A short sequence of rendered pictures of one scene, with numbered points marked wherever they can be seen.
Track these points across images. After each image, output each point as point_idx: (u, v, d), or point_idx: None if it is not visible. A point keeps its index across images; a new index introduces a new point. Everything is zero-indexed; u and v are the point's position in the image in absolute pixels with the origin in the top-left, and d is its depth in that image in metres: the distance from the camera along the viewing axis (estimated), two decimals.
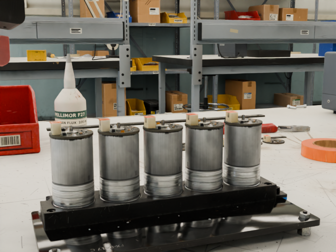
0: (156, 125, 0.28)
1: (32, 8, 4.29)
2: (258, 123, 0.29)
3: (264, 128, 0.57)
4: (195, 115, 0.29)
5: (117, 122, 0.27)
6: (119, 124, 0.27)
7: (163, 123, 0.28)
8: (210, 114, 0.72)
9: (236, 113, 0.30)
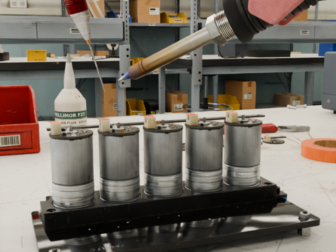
0: (156, 125, 0.28)
1: (32, 8, 4.29)
2: (258, 123, 0.29)
3: (264, 128, 0.57)
4: (195, 115, 0.29)
5: (117, 122, 0.27)
6: (119, 124, 0.27)
7: (163, 123, 0.28)
8: (210, 114, 0.72)
9: (236, 113, 0.30)
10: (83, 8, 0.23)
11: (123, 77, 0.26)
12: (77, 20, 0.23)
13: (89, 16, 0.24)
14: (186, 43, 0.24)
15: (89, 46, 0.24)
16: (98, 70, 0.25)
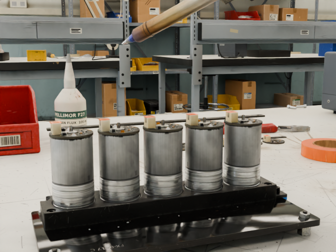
0: (156, 125, 0.28)
1: (32, 8, 4.29)
2: (258, 123, 0.29)
3: (264, 128, 0.57)
4: (195, 115, 0.29)
5: (117, 122, 0.27)
6: (119, 124, 0.27)
7: (163, 123, 0.28)
8: (210, 114, 0.72)
9: (236, 113, 0.30)
10: None
11: (127, 40, 0.25)
12: None
13: None
14: (191, 2, 0.23)
15: None
16: None
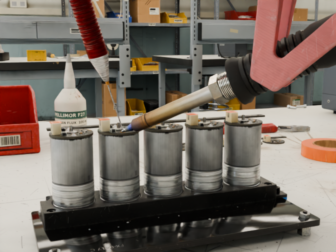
0: (156, 125, 0.28)
1: (32, 8, 4.29)
2: (258, 123, 0.29)
3: (264, 128, 0.57)
4: (195, 115, 0.29)
5: (117, 122, 0.27)
6: (119, 124, 0.27)
7: (163, 123, 0.28)
8: (210, 114, 0.72)
9: (236, 113, 0.30)
10: (103, 53, 0.24)
11: (126, 129, 0.26)
12: (97, 64, 0.25)
13: (108, 60, 0.25)
14: (188, 101, 0.24)
15: (108, 87, 0.26)
16: (116, 109, 0.26)
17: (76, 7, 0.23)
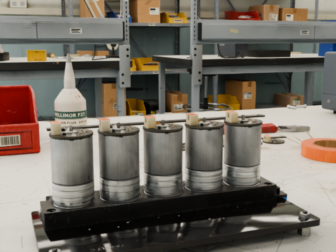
0: (156, 125, 0.28)
1: (32, 8, 4.29)
2: (258, 123, 0.29)
3: (264, 128, 0.57)
4: (195, 115, 0.29)
5: (117, 122, 0.27)
6: (119, 124, 0.27)
7: (163, 123, 0.28)
8: (210, 114, 0.72)
9: (236, 113, 0.30)
10: None
11: None
12: None
13: None
14: None
15: None
16: None
17: None
